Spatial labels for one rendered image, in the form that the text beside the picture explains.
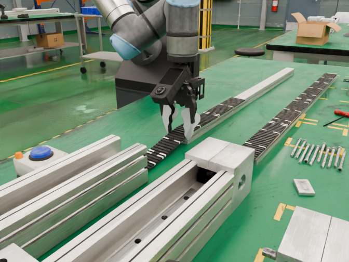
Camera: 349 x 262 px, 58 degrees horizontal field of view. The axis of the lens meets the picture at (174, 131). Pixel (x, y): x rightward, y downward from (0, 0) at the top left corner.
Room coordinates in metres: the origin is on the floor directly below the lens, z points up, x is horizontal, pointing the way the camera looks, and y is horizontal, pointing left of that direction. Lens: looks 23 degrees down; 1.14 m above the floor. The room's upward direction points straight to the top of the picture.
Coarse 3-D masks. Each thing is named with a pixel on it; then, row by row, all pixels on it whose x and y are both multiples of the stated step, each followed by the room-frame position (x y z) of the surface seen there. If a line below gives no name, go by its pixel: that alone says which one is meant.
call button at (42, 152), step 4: (36, 148) 0.58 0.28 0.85; (40, 148) 0.58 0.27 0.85; (44, 148) 0.58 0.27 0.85; (48, 148) 0.58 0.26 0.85; (32, 152) 0.56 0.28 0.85; (36, 152) 0.56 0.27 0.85; (40, 152) 0.56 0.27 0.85; (44, 152) 0.56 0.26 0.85; (48, 152) 0.57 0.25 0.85; (32, 156) 0.56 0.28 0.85; (36, 156) 0.56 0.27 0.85; (40, 156) 0.56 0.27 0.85; (44, 156) 0.56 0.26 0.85
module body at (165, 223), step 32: (160, 192) 0.41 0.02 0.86; (192, 192) 0.45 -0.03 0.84; (224, 192) 0.44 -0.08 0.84; (96, 224) 0.34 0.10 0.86; (128, 224) 0.35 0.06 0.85; (160, 224) 0.34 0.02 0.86; (192, 224) 0.35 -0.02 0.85; (64, 256) 0.28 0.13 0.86; (96, 256) 0.30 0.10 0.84; (128, 256) 0.28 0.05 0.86; (160, 256) 0.29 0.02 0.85; (192, 256) 0.36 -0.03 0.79
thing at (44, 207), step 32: (64, 160) 0.51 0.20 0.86; (96, 160) 0.55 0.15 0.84; (128, 160) 0.53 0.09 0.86; (0, 192) 0.41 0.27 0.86; (32, 192) 0.44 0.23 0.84; (64, 192) 0.41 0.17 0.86; (96, 192) 0.46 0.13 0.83; (128, 192) 0.52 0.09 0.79; (0, 224) 0.34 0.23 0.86; (32, 224) 0.36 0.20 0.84; (64, 224) 0.40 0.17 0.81; (32, 256) 0.35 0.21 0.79
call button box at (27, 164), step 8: (56, 152) 0.59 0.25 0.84; (64, 152) 0.59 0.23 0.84; (16, 160) 0.56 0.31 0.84; (24, 160) 0.56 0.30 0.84; (32, 160) 0.55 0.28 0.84; (40, 160) 0.55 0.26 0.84; (48, 160) 0.56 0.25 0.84; (16, 168) 0.56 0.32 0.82; (24, 168) 0.54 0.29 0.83; (32, 168) 0.53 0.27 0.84
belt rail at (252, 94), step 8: (280, 72) 1.45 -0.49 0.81; (288, 72) 1.46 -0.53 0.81; (264, 80) 1.31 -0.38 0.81; (272, 80) 1.31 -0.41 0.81; (280, 80) 1.39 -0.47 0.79; (256, 88) 1.18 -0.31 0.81; (264, 88) 1.21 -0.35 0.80; (240, 96) 1.08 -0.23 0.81; (248, 96) 1.08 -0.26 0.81; (256, 96) 1.14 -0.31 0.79; (240, 104) 1.02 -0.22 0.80; (232, 112) 0.97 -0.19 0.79; (216, 120) 0.89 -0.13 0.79; (200, 128) 0.81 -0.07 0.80; (208, 128) 0.84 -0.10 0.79; (192, 136) 0.78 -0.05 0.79
